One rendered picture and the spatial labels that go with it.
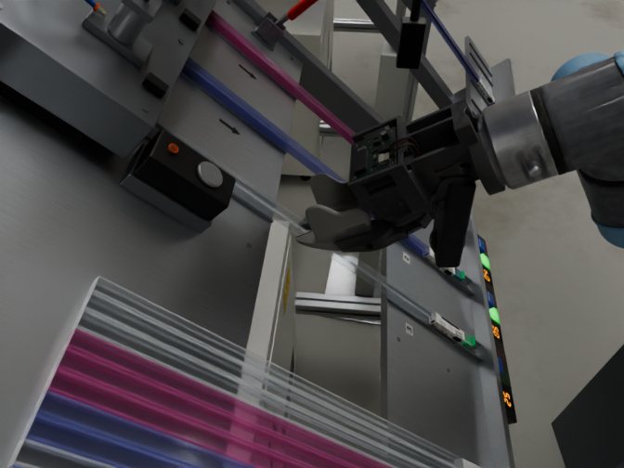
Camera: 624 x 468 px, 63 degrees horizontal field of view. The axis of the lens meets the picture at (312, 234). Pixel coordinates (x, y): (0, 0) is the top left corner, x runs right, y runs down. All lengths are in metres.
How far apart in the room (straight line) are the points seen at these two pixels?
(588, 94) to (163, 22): 0.35
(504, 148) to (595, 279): 1.51
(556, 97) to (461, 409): 0.39
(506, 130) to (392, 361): 0.28
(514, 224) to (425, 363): 1.39
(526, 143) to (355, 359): 1.17
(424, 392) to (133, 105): 0.43
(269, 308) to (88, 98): 0.56
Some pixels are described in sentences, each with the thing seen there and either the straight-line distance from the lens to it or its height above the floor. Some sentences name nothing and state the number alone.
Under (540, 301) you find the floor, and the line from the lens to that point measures 1.79.
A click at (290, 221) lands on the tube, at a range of 0.53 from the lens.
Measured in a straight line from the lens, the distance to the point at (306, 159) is 0.61.
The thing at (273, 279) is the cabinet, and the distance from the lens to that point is 0.92.
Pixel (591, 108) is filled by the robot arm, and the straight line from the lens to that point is 0.44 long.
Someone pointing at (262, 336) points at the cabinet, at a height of 0.62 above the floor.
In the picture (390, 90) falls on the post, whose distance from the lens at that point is 1.12.
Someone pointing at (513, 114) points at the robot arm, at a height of 1.12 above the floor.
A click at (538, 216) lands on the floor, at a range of 2.05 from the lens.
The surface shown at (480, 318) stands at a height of 0.73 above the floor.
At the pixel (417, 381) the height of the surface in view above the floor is 0.81.
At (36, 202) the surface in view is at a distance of 0.41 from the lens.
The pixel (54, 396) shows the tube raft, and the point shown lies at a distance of 0.35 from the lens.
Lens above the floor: 1.36
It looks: 48 degrees down
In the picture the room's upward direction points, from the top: straight up
